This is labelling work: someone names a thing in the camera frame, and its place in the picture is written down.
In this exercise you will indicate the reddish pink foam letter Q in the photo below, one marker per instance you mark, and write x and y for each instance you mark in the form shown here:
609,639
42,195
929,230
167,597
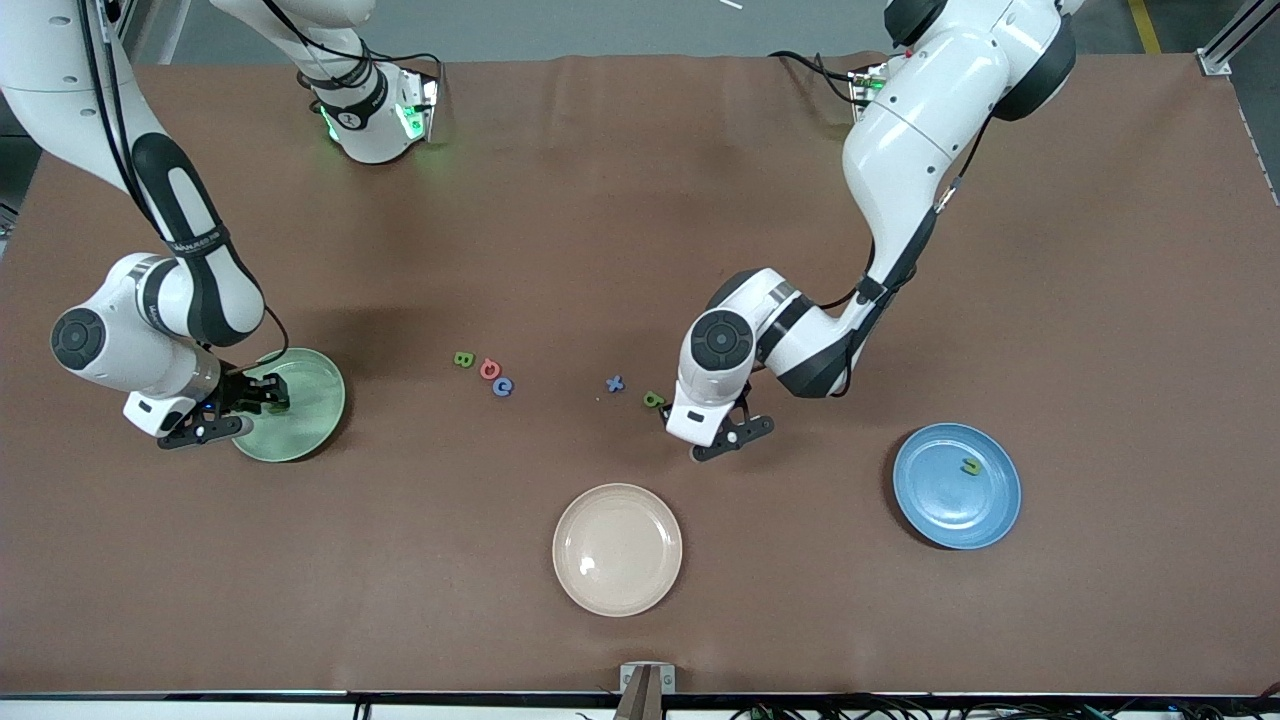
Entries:
482,368

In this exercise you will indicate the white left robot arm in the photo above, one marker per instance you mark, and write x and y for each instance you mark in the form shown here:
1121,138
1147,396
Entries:
900,150

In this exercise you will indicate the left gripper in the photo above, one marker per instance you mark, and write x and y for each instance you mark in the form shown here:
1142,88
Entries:
664,412

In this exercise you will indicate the blue plate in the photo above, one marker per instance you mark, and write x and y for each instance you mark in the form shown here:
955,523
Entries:
957,500

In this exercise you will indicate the brown table cover sheet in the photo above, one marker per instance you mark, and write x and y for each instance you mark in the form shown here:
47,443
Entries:
640,250

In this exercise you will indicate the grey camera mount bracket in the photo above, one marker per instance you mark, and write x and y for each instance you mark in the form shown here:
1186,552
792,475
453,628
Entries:
647,690

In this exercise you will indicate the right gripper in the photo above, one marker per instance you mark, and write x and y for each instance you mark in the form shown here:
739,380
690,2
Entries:
243,391

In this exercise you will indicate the beige plate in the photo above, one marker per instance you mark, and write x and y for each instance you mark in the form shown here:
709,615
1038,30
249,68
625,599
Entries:
617,550

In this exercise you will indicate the light green plate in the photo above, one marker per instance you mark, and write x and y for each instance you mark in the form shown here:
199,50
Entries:
310,420

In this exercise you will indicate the blue foam letter G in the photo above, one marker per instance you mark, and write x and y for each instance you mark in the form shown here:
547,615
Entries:
497,387

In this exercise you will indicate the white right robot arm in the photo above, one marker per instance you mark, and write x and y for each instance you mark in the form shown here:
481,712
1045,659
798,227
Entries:
190,260

